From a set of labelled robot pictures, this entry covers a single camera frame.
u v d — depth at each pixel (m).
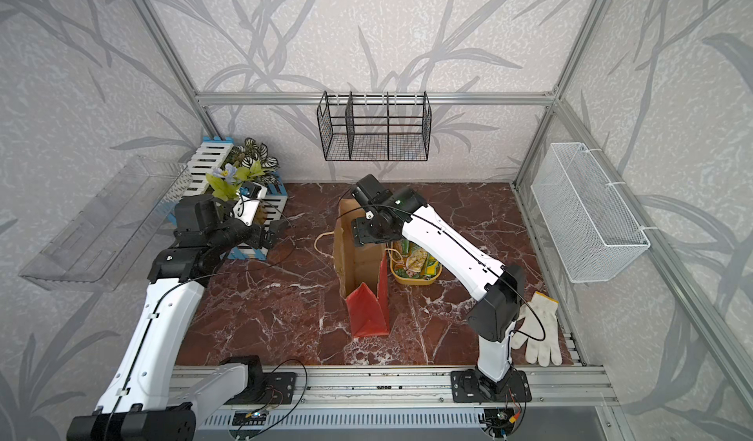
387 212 0.52
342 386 0.75
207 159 0.96
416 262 0.91
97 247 0.65
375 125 1.05
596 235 0.61
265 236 0.65
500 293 0.43
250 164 0.89
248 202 0.60
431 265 0.88
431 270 0.86
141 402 0.37
